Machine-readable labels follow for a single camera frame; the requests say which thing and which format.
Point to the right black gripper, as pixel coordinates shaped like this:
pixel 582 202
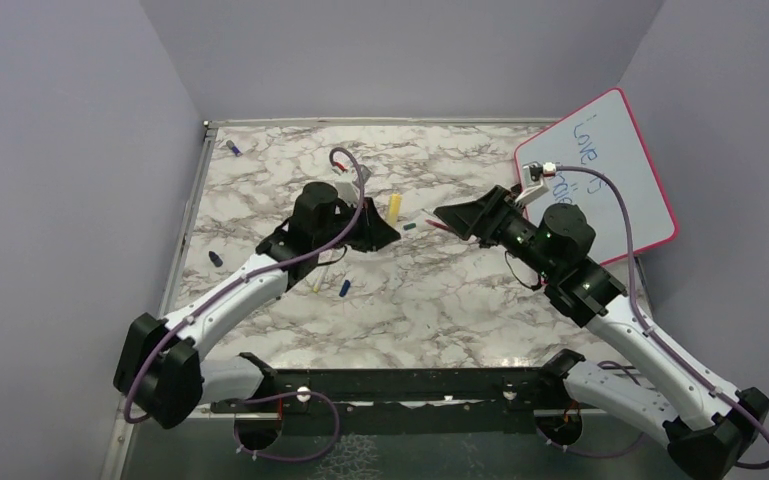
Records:
pixel 482 217

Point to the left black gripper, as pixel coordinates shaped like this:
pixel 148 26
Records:
pixel 375 232

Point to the yellow marker pen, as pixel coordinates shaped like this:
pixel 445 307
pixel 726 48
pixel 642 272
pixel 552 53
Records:
pixel 393 211

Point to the white yellow highlighter pen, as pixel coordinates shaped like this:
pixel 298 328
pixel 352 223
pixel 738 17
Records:
pixel 319 279

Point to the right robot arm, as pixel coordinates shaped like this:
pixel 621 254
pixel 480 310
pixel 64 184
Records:
pixel 705 422

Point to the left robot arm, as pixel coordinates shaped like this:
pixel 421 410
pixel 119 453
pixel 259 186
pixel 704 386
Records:
pixel 163 369

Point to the pink red pen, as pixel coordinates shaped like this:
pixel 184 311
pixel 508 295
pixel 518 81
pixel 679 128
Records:
pixel 438 225

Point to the blue pen cap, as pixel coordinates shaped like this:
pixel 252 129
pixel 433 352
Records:
pixel 344 288

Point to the dark blue cap near edge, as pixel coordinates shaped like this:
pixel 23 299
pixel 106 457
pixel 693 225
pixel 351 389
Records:
pixel 215 259

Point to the blue cap far corner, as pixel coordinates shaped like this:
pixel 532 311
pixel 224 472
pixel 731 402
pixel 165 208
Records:
pixel 233 148

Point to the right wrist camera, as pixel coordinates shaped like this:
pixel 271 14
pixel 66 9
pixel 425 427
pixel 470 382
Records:
pixel 534 178

